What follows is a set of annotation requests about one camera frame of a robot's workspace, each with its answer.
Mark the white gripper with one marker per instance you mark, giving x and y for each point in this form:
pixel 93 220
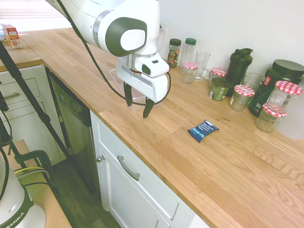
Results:
pixel 145 86

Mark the dark blue protein bar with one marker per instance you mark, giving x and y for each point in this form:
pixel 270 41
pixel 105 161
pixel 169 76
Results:
pixel 203 131

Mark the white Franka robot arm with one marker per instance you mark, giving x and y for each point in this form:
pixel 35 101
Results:
pixel 114 23

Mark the clear plastic rectangular container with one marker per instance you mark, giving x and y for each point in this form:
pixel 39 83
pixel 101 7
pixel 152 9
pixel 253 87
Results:
pixel 137 107

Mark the glass jar red checked lid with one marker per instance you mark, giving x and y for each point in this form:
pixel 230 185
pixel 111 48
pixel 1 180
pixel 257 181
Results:
pixel 241 98
pixel 268 121
pixel 217 73
pixel 188 72

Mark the spice jar with dark lid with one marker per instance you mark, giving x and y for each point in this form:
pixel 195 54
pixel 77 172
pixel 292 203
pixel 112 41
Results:
pixel 174 53

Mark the stainless steel dishwasher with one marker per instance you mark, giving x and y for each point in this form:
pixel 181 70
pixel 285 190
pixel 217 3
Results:
pixel 76 123

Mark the silver cabinet knob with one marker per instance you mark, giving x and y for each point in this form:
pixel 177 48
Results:
pixel 101 158

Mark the clear bottle with green lid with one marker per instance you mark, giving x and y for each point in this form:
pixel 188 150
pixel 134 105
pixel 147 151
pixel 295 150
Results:
pixel 188 52

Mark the tall clear glass mug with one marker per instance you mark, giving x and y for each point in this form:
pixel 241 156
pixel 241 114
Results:
pixel 202 64

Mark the small green plastic pot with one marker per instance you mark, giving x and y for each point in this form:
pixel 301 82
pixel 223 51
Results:
pixel 219 91

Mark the dark green shaker bottle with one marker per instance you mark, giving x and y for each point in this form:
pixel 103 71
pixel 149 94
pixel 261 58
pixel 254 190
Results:
pixel 238 69

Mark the white cabinet with drawers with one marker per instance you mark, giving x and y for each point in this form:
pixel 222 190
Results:
pixel 31 114

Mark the black metal clamp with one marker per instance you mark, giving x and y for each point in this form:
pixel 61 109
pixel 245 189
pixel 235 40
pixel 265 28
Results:
pixel 45 161

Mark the clear glass tumbler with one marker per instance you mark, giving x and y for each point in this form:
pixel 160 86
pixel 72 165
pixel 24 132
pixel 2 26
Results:
pixel 253 79

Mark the orange and white carton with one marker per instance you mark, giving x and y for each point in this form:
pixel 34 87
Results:
pixel 15 44
pixel 10 32

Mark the white window blinds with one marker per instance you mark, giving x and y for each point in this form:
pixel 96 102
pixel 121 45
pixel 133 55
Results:
pixel 23 12

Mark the large jar red checked lid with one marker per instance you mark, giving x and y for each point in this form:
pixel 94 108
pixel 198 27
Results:
pixel 283 95

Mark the large black supplement tub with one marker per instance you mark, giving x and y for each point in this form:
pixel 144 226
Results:
pixel 282 71

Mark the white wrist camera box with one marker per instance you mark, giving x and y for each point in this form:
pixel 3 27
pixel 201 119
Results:
pixel 155 67

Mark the black camera tripod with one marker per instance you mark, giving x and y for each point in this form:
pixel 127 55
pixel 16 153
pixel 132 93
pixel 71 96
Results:
pixel 23 83

